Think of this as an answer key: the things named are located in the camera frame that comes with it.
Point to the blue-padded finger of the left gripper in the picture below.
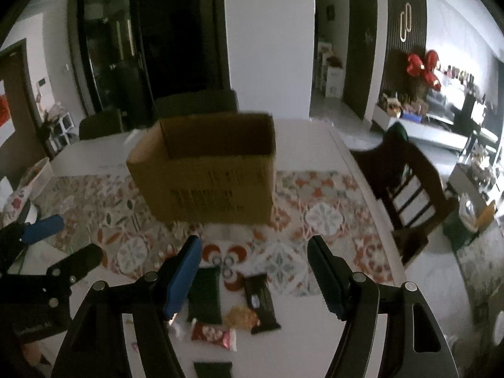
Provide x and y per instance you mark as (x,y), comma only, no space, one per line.
(42,229)

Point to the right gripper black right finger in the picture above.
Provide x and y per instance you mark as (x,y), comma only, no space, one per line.
(414,344)

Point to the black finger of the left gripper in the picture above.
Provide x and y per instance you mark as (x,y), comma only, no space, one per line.
(77,265)

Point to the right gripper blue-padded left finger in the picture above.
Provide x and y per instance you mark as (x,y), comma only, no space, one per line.
(95,345)

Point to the dark green snack packet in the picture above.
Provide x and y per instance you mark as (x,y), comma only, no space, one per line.
(204,297)

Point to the small red snack packet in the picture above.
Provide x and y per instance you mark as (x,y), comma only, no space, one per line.
(214,335)

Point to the orange yellow candy packet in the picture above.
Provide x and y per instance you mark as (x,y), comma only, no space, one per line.
(241,317)

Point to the black snack bar wrapper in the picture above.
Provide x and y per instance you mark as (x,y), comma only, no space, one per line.
(259,300)

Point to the white bowl with food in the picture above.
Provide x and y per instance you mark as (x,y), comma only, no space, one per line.
(37,178)

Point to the patterned floral table mat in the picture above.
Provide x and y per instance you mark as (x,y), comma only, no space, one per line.
(110,212)

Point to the dark packet at bottom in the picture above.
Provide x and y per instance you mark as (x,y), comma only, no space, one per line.
(213,369)

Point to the dark wooden chair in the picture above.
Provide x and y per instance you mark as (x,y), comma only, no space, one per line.
(409,187)

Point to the brown cardboard box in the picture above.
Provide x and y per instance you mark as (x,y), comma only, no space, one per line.
(211,168)

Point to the white low sideboard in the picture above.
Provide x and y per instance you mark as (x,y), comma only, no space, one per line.
(421,131)

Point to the red balloon dog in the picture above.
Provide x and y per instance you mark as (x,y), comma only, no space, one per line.
(424,68)

